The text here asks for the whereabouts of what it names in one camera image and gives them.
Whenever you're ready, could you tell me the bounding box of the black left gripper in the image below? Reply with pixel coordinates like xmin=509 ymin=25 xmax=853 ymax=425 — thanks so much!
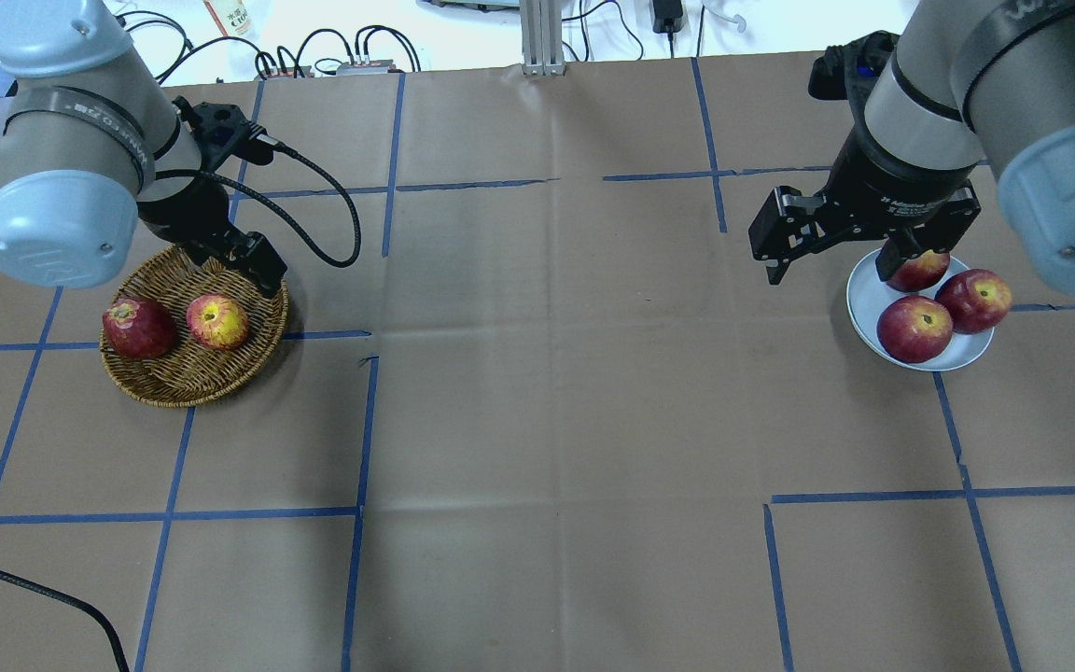
xmin=138 ymin=95 xmax=287 ymax=299

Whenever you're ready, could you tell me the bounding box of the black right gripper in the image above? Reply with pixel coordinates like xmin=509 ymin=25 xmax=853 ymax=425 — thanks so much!
xmin=749 ymin=31 xmax=981 ymax=286

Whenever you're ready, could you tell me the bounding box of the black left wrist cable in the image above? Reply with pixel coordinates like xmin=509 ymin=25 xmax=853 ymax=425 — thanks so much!
xmin=141 ymin=135 xmax=363 ymax=270

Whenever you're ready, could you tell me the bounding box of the red apple plate back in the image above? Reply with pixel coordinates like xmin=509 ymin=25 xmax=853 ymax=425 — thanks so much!
xmin=885 ymin=251 xmax=951 ymax=294

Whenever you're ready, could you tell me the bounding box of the dark red basket apple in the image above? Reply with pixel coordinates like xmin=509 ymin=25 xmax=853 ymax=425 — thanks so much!
xmin=102 ymin=297 xmax=180 ymax=360

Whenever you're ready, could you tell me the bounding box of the aluminium frame post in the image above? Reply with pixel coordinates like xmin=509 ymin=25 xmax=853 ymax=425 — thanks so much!
xmin=519 ymin=0 xmax=565 ymax=77

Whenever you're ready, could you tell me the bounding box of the clear plastic bottle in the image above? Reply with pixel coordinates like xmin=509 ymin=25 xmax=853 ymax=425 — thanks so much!
xmin=203 ymin=0 xmax=252 ymax=37

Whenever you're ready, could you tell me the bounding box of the red apple plate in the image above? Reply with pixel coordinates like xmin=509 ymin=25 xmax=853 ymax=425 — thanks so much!
xmin=875 ymin=295 xmax=954 ymax=363
xmin=885 ymin=251 xmax=951 ymax=294

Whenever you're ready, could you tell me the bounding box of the red apple plate front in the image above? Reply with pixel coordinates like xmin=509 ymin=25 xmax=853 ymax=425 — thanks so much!
xmin=875 ymin=295 xmax=954 ymax=363

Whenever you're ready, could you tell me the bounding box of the light blue plate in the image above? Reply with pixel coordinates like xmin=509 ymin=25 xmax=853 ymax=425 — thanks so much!
xmin=845 ymin=251 xmax=997 ymax=371

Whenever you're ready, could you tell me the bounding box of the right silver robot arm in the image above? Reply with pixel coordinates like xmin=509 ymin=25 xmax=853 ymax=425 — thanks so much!
xmin=749 ymin=1 xmax=1075 ymax=297

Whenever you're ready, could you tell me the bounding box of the black power adapter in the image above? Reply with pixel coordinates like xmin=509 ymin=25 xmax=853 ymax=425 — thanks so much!
xmin=651 ymin=0 xmax=686 ymax=35

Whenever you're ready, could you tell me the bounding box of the yellow-red apple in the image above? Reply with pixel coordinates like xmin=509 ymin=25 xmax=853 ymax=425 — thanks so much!
xmin=185 ymin=294 xmax=250 ymax=351

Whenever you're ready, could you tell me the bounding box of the woven wicker basket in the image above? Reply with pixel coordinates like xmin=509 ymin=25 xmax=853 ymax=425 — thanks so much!
xmin=99 ymin=245 xmax=290 ymax=408

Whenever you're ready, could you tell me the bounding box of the red apple plate side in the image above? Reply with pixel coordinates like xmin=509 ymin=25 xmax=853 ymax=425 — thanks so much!
xmin=935 ymin=269 xmax=1012 ymax=335

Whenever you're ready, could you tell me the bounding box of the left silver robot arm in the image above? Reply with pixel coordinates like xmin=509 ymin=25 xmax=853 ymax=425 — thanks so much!
xmin=0 ymin=1 xmax=286 ymax=297

